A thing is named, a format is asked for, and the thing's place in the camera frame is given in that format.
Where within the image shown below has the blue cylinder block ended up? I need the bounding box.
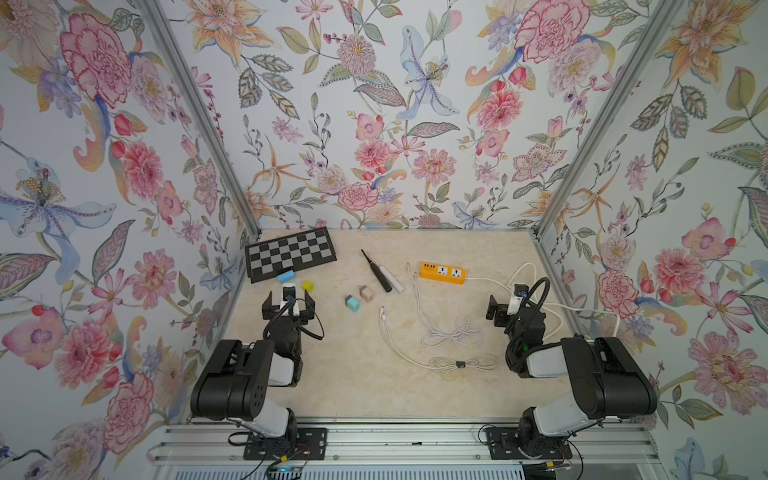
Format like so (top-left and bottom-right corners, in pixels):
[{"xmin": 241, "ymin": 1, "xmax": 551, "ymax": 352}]
[{"xmin": 277, "ymin": 270, "xmax": 296, "ymax": 283}]

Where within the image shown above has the black white checkerboard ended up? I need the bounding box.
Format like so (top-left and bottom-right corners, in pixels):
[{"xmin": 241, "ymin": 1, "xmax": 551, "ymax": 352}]
[{"xmin": 245, "ymin": 227, "xmax": 337, "ymax": 284}]

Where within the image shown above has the white pink electric toothbrush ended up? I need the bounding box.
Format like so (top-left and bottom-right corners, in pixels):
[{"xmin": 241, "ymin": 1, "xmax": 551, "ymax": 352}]
[{"xmin": 374, "ymin": 262, "xmax": 406, "ymax": 293}]

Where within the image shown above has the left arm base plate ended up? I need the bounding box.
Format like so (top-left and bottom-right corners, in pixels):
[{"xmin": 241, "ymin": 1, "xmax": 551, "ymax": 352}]
[{"xmin": 243, "ymin": 427, "xmax": 328, "ymax": 461}]

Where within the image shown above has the orange power strip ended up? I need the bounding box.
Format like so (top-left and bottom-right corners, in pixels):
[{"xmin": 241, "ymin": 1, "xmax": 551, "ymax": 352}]
[{"xmin": 419, "ymin": 262, "xmax": 467, "ymax": 285}]

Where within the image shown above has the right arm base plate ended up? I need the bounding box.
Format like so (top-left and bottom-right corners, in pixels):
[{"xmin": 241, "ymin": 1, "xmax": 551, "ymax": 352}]
[{"xmin": 478, "ymin": 425, "xmax": 573, "ymax": 461}]

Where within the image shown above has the black electric toothbrush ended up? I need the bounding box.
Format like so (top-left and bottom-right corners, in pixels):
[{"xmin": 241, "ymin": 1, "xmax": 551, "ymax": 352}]
[{"xmin": 361, "ymin": 250, "xmax": 393, "ymax": 293}]

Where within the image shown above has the white USB charging cable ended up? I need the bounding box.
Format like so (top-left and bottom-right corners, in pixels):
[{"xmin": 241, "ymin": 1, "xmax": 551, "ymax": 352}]
[{"xmin": 377, "ymin": 306, "xmax": 500, "ymax": 373}]

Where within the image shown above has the aluminium mounting rail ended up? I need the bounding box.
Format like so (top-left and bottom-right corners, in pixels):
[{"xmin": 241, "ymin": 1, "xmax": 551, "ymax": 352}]
[{"xmin": 147, "ymin": 417, "xmax": 660, "ymax": 467}]

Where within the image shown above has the pink USB charger block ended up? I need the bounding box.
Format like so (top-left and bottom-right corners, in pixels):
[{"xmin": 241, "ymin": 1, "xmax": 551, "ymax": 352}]
[{"xmin": 359, "ymin": 286, "xmax": 374, "ymax": 302}]

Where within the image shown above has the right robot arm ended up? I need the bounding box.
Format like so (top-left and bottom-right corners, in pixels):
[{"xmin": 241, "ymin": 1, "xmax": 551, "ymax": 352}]
[{"xmin": 480, "ymin": 277, "xmax": 658, "ymax": 459}]

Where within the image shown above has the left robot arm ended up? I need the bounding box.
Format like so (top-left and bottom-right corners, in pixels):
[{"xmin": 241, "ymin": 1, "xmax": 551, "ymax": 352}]
[{"xmin": 190, "ymin": 287, "xmax": 324, "ymax": 453}]

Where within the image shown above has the teal USB charger block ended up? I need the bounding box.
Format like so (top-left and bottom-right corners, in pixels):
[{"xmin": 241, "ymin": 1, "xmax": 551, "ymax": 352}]
[{"xmin": 345, "ymin": 295, "xmax": 361, "ymax": 312}]

